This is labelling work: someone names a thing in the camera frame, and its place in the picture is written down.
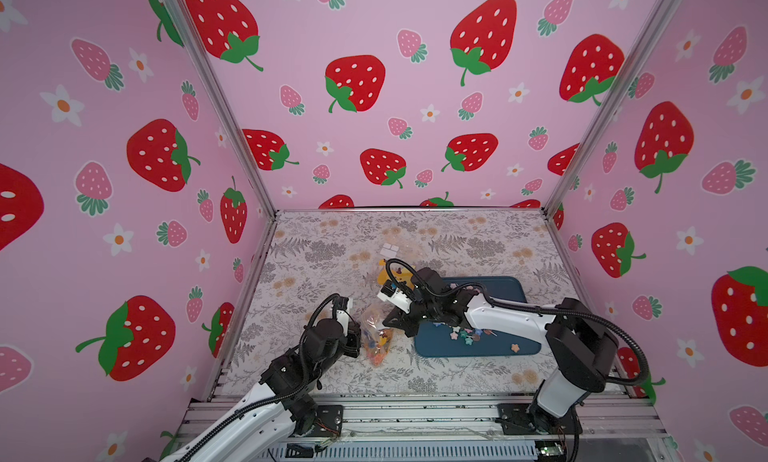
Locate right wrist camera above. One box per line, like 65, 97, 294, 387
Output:
377, 280, 412, 314

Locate dark teal rectangular mat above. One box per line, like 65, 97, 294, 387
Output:
413, 276, 542, 358

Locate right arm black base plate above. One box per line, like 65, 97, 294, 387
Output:
495, 403, 583, 436

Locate aluminium rail frame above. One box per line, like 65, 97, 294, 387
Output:
161, 395, 681, 461

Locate white block pieces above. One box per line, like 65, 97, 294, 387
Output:
380, 243, 399, 260

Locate yellow rubber duck toy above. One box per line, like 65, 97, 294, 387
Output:
377, 265, 414, 289

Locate pile of star candies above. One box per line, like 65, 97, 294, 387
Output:
434, 323, 497, 346

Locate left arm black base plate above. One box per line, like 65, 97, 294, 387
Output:
290, 404, 344, 438

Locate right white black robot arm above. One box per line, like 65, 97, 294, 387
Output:
377, 268, 650, 432

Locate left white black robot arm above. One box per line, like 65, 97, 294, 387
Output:
164, 312, 361, 461

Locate ziploc bag of lollipops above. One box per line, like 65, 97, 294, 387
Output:
360, 303, 395, 367

